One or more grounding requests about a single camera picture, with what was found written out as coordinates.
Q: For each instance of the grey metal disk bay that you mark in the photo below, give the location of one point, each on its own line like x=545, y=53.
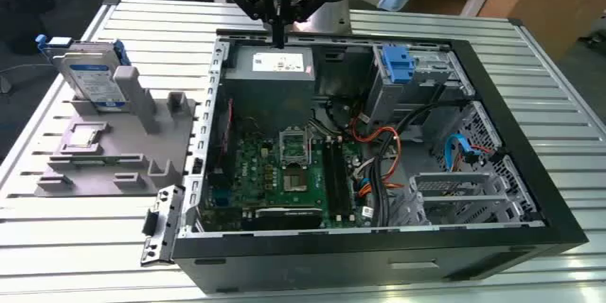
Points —
x=450, y=179

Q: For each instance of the blue plastic drive latch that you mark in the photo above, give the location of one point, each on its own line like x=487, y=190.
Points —
x=398, y=65

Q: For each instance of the green RAM stick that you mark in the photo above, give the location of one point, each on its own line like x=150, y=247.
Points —
x=95, y=161

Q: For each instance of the green motherboard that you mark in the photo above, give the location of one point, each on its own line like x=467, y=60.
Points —
x=258, y=182

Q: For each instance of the hard disk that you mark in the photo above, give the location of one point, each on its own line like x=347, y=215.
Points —
x=96, y=83

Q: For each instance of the silver CPU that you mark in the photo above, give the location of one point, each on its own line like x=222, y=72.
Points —
x=82, y=138

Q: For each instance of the black PC case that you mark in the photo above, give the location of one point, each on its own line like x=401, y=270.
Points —
x=331, y=264

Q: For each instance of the black chair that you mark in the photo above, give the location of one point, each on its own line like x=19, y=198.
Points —
x=23, y=15

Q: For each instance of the black graphics card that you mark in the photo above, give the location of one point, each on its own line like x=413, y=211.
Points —
x=285, y=218

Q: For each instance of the black RAM slot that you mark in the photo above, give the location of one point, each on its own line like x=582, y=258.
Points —
x=331, y=182
x=345, y=182

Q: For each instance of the grey power supply unit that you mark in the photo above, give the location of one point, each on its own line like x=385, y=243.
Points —
x=270, y=104

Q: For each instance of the metal slot retainer bracket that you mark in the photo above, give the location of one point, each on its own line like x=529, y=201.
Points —
x=163, y=225

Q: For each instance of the grey parts rack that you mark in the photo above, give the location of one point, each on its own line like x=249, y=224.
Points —
x=142, y=161

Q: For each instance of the grey metal drive cage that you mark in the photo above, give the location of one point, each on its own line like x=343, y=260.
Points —
x=393, y=104

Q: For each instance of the CPU socket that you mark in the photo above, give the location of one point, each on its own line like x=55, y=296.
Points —
x=297, y=181

